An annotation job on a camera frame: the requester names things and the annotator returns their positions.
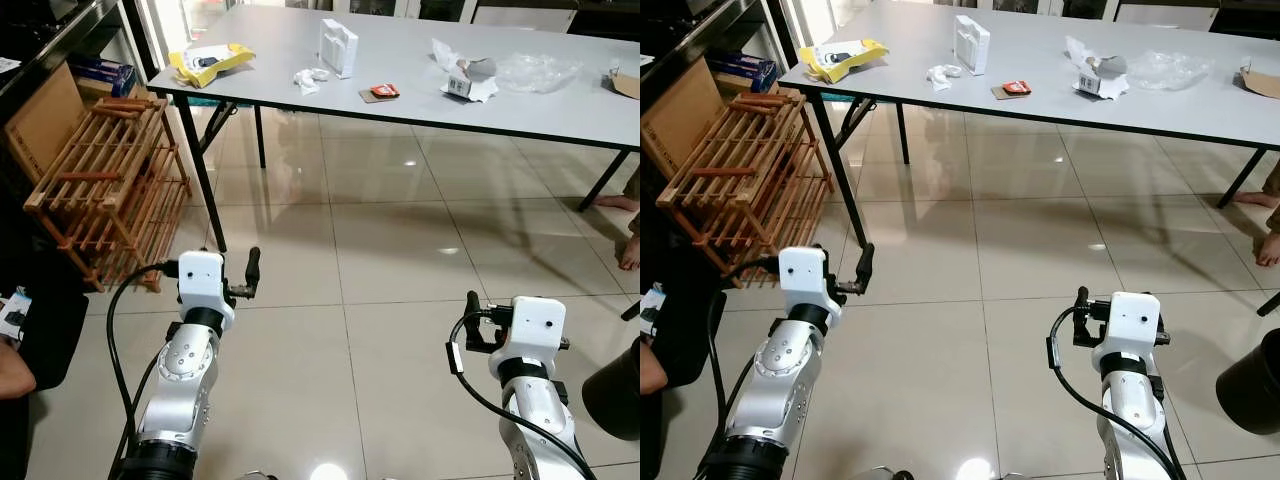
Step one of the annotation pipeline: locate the yellow white product box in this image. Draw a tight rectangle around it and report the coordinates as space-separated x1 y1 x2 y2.
168 43 256 89
800 38 889 85

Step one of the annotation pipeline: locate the black rubbish bin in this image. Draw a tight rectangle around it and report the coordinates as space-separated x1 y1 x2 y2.
582 340 641 441
1216 328 1280 436

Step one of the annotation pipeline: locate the wooden slatted rack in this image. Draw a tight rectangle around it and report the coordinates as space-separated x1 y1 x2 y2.
22 95 193 293
655 88 836 276

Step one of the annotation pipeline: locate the small white blue package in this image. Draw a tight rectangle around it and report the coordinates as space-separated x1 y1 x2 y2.
0 290 33 341
640 285 669 336

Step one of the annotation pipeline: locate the person in black clothes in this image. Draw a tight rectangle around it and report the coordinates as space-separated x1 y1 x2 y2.
0 230 93 480
640 230 731 480

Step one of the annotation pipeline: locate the blue carton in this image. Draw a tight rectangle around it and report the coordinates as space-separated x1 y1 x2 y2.
707 50 779 93
70 55 138 98

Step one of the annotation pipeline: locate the grey table with black legs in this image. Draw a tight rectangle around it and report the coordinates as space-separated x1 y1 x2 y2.
145 0 641 251
778 0 1280 247

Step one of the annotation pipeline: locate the white foam packaging block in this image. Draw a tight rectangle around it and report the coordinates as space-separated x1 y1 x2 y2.
318 17 360 80
953 14 992 77

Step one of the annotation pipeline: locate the brown cardboard board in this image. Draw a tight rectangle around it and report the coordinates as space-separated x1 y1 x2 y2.
642 58 728 181
5 62 89 186

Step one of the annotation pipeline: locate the clear plastic bag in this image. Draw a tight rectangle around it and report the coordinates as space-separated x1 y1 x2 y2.
1128 48 1216 91
497 50 584 94

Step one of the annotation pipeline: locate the flattened brown cardboard box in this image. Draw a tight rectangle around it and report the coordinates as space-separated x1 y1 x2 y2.
1238 58 1280 99
607 62 641 99

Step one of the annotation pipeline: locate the white glass-door cabinet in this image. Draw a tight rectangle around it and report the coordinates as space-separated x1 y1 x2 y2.
285 0 471 17
935 0 1111 13

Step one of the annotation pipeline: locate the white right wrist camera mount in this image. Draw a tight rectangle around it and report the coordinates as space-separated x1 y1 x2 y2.
1090 291 1163 356
495 296 569 363

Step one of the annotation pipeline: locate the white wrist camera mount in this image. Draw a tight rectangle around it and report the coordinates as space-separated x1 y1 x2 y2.
177 250 237 313
778 246 839 306
495 296 569 363
1090 291 1163 356

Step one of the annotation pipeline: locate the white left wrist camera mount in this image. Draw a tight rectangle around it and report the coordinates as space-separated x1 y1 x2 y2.
778 246 839 306
177 250 237 313

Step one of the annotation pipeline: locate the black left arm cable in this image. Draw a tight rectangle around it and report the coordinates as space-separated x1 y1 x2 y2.
706 255 782 451
105 260 181 451

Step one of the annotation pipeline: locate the dark wall shelf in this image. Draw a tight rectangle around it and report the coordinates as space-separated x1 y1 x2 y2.
0 0 151 131
640 0 791 111

